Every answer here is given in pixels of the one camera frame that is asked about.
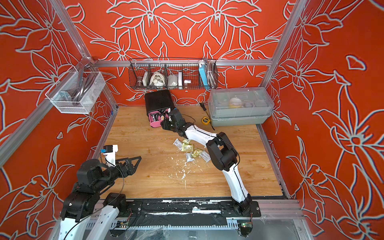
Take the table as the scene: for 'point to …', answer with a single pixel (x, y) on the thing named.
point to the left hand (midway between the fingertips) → (134, 157)
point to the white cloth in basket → (157, 79)
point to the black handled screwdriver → (204, 109)
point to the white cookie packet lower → (205, 156)
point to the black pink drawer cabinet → (158, 104)
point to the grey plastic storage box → (229, 106)
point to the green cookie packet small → (196, 153)
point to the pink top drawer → (156, 117)
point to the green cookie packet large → (187, 148)
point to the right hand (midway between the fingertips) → (157, 123)
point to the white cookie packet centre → (189, 158)
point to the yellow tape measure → (205, 121)
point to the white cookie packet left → (178, 143)
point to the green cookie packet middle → (186, 141)
